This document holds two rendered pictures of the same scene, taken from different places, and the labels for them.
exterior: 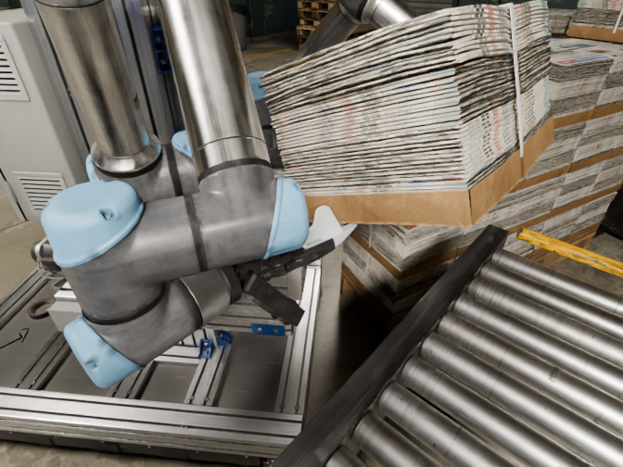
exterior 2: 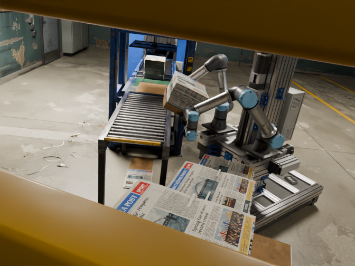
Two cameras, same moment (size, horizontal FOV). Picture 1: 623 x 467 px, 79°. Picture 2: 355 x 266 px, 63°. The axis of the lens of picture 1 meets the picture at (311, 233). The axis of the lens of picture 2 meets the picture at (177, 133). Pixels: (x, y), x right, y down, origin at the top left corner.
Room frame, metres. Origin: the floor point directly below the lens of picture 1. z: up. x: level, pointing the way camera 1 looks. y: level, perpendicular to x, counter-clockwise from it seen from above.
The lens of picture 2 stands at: (2.21, -1.81, 1.80)
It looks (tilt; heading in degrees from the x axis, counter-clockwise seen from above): 24 degrees down; 135
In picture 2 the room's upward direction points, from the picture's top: 7 degrees clockwise
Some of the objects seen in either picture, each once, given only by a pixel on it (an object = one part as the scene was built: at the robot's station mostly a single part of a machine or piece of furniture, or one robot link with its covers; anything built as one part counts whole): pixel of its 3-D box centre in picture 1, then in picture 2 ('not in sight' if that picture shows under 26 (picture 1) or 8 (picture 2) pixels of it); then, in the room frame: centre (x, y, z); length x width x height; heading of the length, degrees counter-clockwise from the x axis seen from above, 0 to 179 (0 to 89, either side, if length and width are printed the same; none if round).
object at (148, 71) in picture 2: not in sight; (155, 66); (-1.10, 0.86, 0.93); 0.38 x 0.30 x 0.26; 138
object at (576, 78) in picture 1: (531, 83); (209, 203); (1.54, -0.86, 0.95); 0.38 x 0.29 x 0.23; 28
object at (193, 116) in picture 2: not in sight; (192, 119); (0.96, -0.44, 1.10); 0.11 x 0.08 x 0.11; 148
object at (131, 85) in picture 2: not in sight; (150, 89); (-0.67, 0.48, 0.75); 0.70 x 0.65 x 0.10; 138
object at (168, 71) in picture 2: not in sight; (156, 70); (-1.52, 1.23, 0.75); 1.53 x 0.64 x 0.10; 138
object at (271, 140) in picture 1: (261, 133); (262, 144); (1.20, 0.16, 0.87); 0.15 x 0.15 x 0.10
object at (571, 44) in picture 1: (576, 75); not in sight; (1.68, -1.11, 0.95); 0.38 x 0.29 x 0.23; 29
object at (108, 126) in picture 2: not in sight; (117, 115); (-0.08, -0.39, 0.74); 1.34 x 0.05 x 0.12; 138
